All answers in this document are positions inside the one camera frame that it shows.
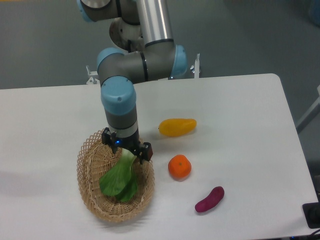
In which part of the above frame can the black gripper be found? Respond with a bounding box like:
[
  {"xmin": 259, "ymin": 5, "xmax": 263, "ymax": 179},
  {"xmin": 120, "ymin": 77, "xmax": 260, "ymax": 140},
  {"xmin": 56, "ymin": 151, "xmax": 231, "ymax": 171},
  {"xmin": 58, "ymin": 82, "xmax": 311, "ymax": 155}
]
[{"xmin": 101, "ymin": 127, "xmax": 153, "ymax": 165}]

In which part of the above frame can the green bok choy vegetable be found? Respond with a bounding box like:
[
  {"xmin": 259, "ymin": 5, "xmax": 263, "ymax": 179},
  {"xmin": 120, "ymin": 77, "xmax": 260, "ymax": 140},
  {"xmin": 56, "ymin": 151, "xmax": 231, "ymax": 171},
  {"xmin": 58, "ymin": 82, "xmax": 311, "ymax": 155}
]
[{"xmin": 99, "ymin": 148, "xmax": 138, "ymax": 202}]

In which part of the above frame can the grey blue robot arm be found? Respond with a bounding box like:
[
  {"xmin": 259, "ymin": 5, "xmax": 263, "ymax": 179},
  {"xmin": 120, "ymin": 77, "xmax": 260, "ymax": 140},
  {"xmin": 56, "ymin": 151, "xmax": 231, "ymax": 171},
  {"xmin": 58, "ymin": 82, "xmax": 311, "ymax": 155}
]
[{"xmin": 77, "ymin": 0, "xmax": 188, "ymax": 162}]

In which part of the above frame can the woven wicker basket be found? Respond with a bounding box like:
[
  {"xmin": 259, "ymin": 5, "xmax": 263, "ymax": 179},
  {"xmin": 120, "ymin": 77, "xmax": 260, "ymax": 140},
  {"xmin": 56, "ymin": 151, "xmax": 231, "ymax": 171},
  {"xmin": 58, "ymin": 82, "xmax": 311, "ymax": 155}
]
[{"xmin": 77, "ymin": 130, "xmax": 155, "ymax": 223}]

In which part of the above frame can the yellow papaya half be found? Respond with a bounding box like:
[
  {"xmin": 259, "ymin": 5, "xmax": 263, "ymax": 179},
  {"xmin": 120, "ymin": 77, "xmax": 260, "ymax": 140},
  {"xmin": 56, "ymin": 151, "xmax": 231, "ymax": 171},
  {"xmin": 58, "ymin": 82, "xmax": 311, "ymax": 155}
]
[{"xmin": 158, "ymin": 118, "xmax": 197, "ymax": 137}]

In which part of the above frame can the orange mandarin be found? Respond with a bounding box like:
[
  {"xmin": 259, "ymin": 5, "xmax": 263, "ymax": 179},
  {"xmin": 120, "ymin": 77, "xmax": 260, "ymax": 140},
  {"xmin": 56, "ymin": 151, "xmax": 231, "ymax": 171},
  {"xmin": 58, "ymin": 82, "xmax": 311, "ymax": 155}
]
[{"xmin": 167, "ymin": 154, "xmax": 192, "ymax": 179}]

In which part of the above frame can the purple sweet potato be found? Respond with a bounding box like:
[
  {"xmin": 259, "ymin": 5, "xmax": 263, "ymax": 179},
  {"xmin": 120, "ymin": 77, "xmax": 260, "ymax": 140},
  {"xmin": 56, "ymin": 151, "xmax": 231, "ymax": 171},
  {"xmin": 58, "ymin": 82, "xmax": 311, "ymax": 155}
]
[{"xmin": 194, "ymin": 186, "xmax": 225, "ymax": 213}]

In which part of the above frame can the black device at table edge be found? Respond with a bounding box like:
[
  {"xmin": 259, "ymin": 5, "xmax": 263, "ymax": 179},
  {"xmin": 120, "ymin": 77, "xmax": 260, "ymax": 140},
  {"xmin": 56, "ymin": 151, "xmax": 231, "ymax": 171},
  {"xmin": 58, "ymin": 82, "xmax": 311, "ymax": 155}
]
[{"xmin": 302, "ymin": 202, "xmax": 320, "ymax": 229}]

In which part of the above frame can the white table leg frame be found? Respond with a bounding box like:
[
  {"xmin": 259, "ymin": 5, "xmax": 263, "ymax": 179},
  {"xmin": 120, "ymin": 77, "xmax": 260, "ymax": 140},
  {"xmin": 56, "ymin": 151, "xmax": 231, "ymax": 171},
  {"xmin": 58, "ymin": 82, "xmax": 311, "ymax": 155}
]
[{"xmin": 295, "ymin": 86, "xmax": 320, "ymax": 134}]

